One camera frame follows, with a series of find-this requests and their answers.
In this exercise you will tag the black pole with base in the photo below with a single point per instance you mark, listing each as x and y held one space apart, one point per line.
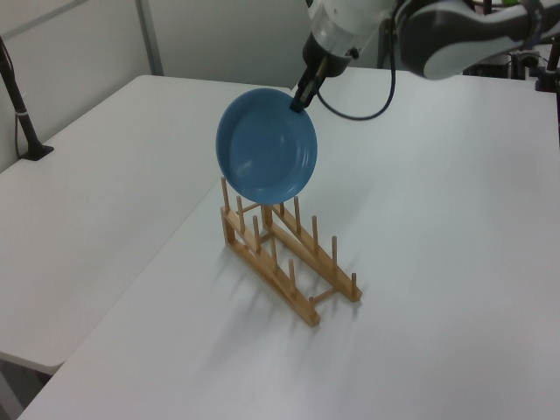
19 109

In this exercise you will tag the blue plate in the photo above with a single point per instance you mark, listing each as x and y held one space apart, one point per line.
267 149

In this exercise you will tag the dark background equipment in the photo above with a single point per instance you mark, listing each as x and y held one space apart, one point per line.
503 65

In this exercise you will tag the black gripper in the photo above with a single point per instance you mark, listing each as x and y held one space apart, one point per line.
334 63

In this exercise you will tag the grey metal partition post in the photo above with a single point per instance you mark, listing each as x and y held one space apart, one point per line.
149 39

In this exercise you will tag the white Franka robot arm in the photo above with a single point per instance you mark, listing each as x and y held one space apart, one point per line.
437 39

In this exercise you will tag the wooden plate rack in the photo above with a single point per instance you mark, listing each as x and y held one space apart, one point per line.
311 317

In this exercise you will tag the black clamp stand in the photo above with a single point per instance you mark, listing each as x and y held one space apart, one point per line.
552 65

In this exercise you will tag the white side table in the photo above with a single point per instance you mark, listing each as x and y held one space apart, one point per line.
87 197

